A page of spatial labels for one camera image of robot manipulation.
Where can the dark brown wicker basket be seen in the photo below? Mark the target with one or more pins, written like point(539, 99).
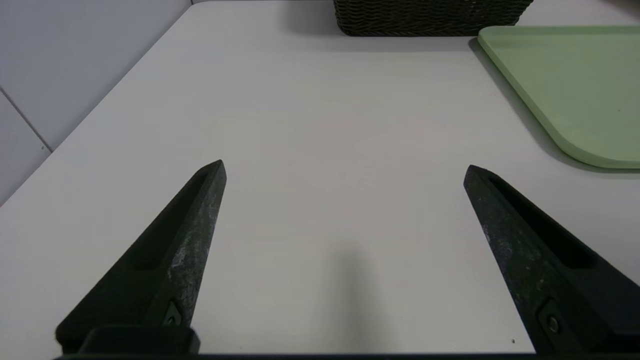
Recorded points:
point(430, 17)

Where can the light green plastic tray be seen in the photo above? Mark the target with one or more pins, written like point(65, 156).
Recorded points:
point(580, 85)

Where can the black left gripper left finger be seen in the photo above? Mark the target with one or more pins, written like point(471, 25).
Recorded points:
point(160, 280)

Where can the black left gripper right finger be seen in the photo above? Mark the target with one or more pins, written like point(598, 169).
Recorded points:
point(555, 285)

